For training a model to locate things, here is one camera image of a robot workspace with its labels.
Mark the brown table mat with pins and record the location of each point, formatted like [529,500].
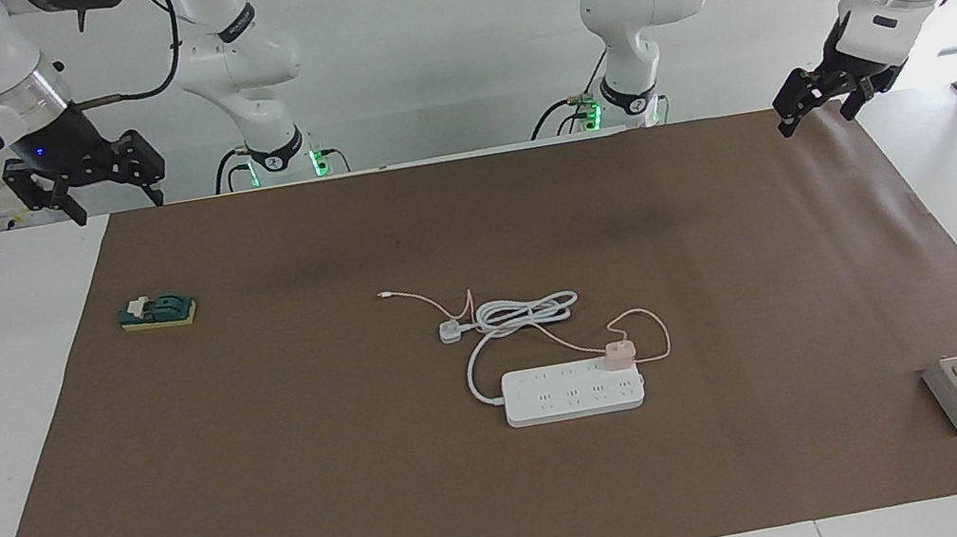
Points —
[283,491]

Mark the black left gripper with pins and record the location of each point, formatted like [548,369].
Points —
[854,60]

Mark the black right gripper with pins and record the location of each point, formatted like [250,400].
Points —
[70,146]

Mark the green knife switch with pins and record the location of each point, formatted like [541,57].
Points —
[159,309]

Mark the white power strip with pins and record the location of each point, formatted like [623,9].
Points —
[557,398]

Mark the pink charger plug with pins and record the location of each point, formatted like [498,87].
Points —
[618,356]

